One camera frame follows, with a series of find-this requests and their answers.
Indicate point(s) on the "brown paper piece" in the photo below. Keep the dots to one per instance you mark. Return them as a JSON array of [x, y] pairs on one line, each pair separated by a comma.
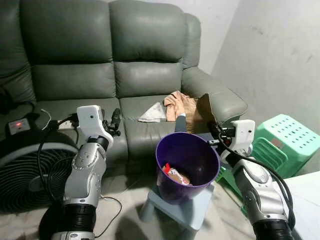
[[201, 112]]

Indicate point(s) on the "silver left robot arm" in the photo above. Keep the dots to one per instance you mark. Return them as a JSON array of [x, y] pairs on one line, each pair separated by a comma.
[[86, 175]]

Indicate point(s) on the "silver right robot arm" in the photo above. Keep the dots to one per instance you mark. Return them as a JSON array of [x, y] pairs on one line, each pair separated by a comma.
[[260, 190]]

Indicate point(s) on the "purple plastic rubbish bin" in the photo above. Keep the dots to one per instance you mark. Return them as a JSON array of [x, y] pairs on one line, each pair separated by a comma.
[[172, 190]]

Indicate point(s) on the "white tissue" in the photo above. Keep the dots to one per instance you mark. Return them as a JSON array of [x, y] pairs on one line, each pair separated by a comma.
[[154, 114]]

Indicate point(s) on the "crumpled beige paper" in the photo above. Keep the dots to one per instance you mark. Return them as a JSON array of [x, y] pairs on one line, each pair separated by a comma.
[[176, 104]]

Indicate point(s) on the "green leather sofa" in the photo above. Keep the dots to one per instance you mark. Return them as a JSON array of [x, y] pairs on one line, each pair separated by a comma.
[[75, 80]]

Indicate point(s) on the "red white snack wrapper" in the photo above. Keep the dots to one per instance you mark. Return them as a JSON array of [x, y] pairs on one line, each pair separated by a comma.
[[177, 176]]

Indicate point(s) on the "mint green plastic stool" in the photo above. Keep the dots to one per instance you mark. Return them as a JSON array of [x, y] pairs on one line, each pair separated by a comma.
[[287, 135]]

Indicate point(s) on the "light blue plastic stool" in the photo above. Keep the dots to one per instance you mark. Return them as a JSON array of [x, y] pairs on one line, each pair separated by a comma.
[[192, 207]]

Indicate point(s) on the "black power strip red light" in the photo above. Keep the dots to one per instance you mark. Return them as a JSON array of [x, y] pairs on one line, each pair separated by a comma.
[[22, 127]]

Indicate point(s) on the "black floor fan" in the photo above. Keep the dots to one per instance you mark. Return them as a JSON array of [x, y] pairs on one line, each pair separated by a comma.
[[20, 170]]

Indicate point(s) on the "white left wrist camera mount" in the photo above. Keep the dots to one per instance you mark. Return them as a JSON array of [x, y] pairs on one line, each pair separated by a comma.
[[90, 122]]

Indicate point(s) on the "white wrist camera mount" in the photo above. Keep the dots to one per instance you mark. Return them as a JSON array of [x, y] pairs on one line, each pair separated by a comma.
[[90, 122], [245, 135]]

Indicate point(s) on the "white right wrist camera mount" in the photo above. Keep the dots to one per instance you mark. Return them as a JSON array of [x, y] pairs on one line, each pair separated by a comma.
[[245, 135]]

